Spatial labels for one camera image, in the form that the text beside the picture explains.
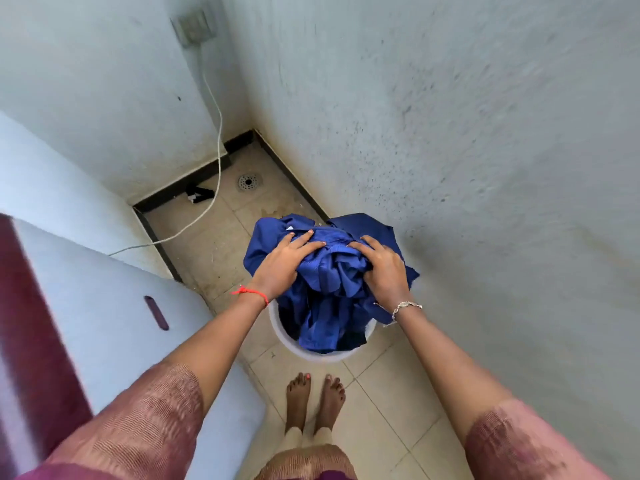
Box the person's right hand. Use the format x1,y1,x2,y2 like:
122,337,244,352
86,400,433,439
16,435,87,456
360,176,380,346
347,235,414,310

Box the person's left hand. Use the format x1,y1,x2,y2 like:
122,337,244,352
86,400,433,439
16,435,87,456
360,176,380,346
248,230,327,301

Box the blue cloth garment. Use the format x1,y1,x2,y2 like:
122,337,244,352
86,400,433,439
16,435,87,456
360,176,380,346
243,213,420,354

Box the person's left forearm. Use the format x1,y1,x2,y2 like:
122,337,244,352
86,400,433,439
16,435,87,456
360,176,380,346
162,290,271,415

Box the person's right forearm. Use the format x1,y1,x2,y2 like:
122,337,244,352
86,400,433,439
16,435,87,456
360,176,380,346
392,304,516,445

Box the red thread wristband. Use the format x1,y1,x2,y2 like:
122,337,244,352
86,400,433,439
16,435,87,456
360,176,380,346
230,286,270,306

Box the white plastic bucket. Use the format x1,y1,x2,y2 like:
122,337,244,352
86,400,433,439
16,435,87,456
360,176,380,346
268,299,378,364

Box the small black clip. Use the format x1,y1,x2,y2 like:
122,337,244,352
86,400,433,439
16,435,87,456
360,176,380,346
185,185,216,205

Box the person's right foot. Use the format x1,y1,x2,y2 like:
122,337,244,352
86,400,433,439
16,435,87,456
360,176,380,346
314,374,347,431

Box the person's foot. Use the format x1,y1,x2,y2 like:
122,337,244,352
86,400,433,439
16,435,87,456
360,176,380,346
285,373,312,433
314,374,347,431

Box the person's left foot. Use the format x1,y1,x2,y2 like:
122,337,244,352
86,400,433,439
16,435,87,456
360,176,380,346
285,373,312,433

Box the white washing machine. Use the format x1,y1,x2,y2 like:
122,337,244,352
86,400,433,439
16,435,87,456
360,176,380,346
0,112,267,480

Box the cream trousers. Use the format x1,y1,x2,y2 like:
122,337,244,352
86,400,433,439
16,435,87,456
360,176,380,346
274,426,334,454

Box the pink patterned tunic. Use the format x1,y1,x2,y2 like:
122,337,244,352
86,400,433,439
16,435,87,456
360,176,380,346
15,362,614,480

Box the maroon washing machine lid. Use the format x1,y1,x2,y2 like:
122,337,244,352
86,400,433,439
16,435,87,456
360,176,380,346
0,214,94,480

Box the silver chain bracelet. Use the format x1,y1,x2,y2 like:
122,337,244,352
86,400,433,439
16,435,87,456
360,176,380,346
374,301,424,325

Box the white power cable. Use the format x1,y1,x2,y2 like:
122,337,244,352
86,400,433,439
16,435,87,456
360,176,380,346
108,45,224,257

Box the grey wall socket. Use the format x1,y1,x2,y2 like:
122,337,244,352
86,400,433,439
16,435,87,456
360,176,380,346
170,9,217,48

